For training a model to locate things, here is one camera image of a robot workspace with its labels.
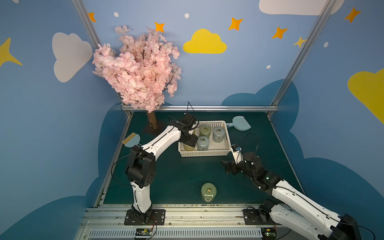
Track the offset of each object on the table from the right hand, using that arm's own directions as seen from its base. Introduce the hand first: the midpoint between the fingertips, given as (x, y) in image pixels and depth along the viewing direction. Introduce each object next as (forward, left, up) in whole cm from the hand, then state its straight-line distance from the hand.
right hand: (231, 155), depth 81 cm
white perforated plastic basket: (+13, +7, -15) cm, 21 cm away
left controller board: (-36, +43, -15) cm, 58 cm away
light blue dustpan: (+39, -13, -16) cm, 44 cm away
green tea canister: (+22, +14, -6) cm, 27 cm away
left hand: (+11, +24, -1) cm, 27 cm away
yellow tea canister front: (+7, +25, -5) cm, 26 cm away
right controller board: (-33, -19, -17) cm, 42 cm away
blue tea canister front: (+12, +16, -7) cm, 21 cm away
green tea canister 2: (-19, +12, -5) cm, 23 cm away
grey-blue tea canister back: (+20, +5, -8) cm, 22 cm away
